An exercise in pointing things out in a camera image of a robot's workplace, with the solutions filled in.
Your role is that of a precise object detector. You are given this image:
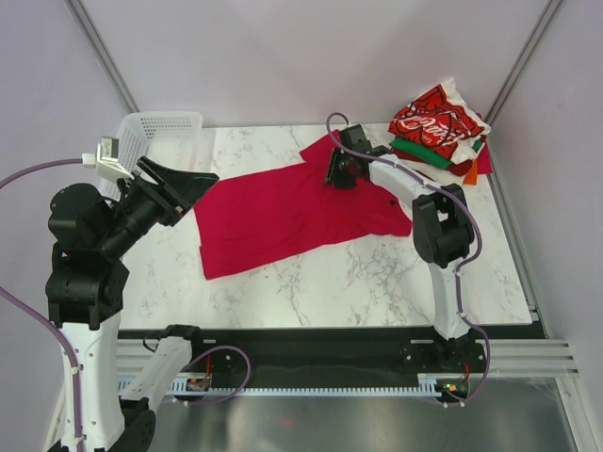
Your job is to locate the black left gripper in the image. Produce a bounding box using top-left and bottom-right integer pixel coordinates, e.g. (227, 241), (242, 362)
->
(100, 153), (220, 253)

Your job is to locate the crimson red t shirt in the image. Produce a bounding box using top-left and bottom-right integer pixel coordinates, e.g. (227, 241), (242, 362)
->
(194, 137), (412, 280)

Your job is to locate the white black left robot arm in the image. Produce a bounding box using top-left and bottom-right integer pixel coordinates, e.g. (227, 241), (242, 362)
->
(45, 157), (219, 451)

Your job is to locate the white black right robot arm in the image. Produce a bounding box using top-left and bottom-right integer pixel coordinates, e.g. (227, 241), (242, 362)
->
(326, 124), (482, 371)

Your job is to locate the white plastic basket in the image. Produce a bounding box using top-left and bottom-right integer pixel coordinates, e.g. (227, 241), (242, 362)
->
(101, 110), (204, 199)

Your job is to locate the green folded shirt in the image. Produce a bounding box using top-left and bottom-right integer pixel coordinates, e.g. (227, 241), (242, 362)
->
(390, 137), (452, 170)

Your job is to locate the white folded shirt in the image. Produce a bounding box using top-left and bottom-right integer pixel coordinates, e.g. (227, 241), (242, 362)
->
(409, 162), (466, 188)

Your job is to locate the red white printed shirt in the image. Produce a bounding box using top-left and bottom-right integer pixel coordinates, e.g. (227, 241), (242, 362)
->
(388, 78), (491, 164)

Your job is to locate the dark red folded shirt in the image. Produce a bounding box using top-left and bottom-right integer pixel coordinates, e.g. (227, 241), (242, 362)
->
(392, 148), (474, 177)

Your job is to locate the orange folded shirt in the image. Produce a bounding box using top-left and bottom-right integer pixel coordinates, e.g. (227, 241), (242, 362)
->
(463, 159), (479, 186)

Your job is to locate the magenta folded shirt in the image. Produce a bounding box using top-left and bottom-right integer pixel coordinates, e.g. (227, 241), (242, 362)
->
(477, 136), (493, 176)

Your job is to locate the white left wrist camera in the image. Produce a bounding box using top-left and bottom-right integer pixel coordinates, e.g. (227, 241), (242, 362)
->
(82, 137), (133, 183)

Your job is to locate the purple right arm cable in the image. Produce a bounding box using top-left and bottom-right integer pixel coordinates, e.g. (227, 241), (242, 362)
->
(326, 112), (484, 331)

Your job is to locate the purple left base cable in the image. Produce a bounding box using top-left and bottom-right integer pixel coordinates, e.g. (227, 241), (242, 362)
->
(181, 343), (253, 407)

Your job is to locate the left aluminium frame post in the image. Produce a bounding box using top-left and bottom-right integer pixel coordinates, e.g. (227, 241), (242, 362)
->
(63, 0), (139, 113)

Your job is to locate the aluminium frame post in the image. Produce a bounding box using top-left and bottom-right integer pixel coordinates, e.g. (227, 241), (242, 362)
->
(485, 0), (565, 125)
(63, 0), (139, 113)

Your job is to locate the white slotted cable duct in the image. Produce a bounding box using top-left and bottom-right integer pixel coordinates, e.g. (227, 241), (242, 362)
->
(117, 375), (447, 396)

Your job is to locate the right aluminium frame post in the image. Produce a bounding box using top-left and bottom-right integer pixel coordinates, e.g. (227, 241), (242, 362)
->
(485, 0), (565, 125)

